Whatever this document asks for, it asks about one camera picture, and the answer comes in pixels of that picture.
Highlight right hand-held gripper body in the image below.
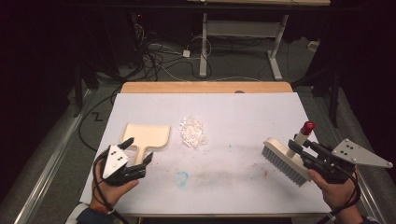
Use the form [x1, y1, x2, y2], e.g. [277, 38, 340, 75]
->
[301, 138, 394, 185]

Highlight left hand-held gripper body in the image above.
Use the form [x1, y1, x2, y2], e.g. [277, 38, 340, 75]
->
[101, 144, 148, 188]

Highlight cream brush with grey bristles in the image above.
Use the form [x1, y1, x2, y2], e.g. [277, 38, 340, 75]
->
[261, 120, 317, 188]

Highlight cream dustpan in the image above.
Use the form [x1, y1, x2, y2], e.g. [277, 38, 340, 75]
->
[120, 122, 172, 166]

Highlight pile of white paper scraps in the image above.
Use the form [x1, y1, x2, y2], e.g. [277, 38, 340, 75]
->
[178, 116, 208, 149]

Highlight person's right hand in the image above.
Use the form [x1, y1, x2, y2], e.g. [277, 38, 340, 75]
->
[307, 169, 360, 213]

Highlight person's left hand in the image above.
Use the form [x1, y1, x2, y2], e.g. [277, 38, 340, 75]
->
[91, 150, 140, 208]

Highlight white table cover sheet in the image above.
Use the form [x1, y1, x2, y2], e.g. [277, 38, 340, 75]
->
[78, 92, 332, 216]

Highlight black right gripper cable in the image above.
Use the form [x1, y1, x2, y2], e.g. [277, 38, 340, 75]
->
[316, 169, 362, 224]

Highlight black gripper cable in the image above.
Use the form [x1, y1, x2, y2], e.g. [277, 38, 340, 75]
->
[316, 169, 362, 224]
[92, 153, 130, 224]

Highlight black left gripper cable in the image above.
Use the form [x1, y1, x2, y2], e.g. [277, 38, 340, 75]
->
[92, 153, 130, 224]

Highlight black floor cable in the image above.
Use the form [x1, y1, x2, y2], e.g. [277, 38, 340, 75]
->
[78, 88, 122, 153]

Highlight tangle of floor cables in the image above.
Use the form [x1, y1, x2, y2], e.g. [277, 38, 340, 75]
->
[129, 12, 216, 82]

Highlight white metal desk frame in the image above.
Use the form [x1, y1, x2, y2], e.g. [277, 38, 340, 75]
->
[186, 0, 332, 81]

